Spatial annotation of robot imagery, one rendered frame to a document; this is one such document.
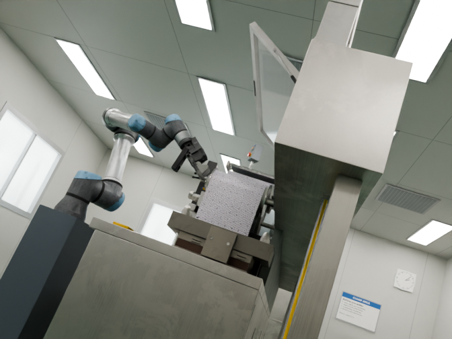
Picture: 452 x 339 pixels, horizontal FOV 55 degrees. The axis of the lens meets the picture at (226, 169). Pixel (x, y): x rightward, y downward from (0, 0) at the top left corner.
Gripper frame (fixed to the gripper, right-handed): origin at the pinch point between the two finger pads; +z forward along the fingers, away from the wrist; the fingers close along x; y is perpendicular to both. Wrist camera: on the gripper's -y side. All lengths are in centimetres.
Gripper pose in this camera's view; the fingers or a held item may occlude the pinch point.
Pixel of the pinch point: (202, 179)
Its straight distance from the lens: 194.1
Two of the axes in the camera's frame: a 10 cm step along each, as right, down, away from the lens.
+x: 1.0, 3.6, 9.3
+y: 8.7, -4.9, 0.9
